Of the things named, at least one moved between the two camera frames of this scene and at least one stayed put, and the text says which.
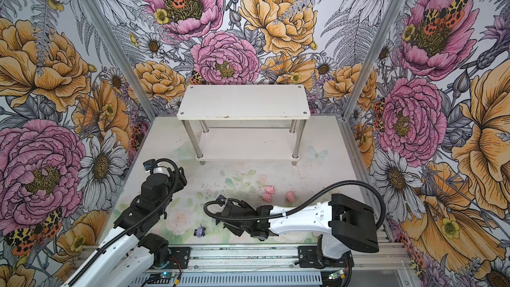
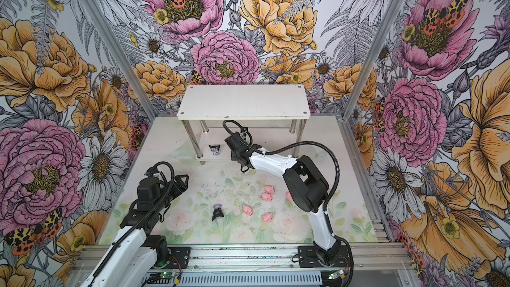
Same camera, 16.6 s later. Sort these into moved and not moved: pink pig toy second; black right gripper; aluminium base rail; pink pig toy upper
Moved: black right gripper
Not moved: pink pig toy upper; pink pig toy second; aluminium base rail
